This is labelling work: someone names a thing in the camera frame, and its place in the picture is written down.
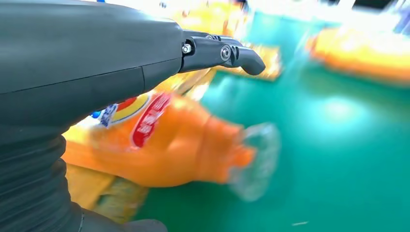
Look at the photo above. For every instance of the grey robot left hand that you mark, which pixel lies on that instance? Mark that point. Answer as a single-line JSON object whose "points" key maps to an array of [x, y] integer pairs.
{"points": [[80, 54]]}

